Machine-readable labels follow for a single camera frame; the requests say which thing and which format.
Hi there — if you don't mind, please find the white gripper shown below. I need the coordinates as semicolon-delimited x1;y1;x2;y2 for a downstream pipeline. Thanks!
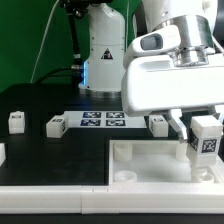
121;54;224;143

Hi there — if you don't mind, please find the white square tabletop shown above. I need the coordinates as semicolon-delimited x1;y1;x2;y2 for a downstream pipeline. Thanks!
108;139;224;186

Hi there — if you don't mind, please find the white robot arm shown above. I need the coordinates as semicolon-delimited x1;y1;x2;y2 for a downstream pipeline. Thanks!
59;0;224;142

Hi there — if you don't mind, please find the white U-shaped obstacle fence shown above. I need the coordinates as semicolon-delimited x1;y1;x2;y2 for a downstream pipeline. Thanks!
0;142;224;215

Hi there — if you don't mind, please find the white sheet with AprilTags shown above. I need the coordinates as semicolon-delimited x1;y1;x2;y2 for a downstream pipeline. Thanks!
64;111;146;129

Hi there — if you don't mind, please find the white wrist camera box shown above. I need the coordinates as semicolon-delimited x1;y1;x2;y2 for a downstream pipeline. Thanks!
123;25;181;68

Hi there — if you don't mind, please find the black cable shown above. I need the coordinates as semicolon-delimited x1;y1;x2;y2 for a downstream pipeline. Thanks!
34;66;84;84

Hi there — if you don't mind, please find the white cable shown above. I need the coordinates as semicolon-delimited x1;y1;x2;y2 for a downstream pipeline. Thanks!
29;0;63;84

